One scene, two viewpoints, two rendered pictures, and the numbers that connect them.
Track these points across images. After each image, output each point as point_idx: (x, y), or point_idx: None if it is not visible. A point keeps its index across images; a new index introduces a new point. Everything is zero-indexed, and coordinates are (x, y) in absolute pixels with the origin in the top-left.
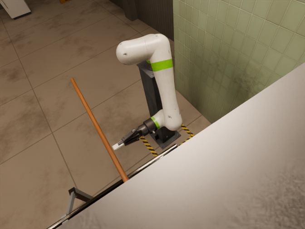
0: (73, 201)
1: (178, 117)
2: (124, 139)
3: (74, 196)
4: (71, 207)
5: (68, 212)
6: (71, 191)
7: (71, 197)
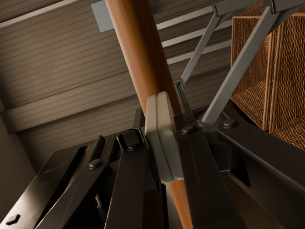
0: (252, 56)
1: None
2: (97, 201)
3: (264, 30)
4: (228, 89)
5: (208, 113)
6: (267, 5)
7: (247, 43)
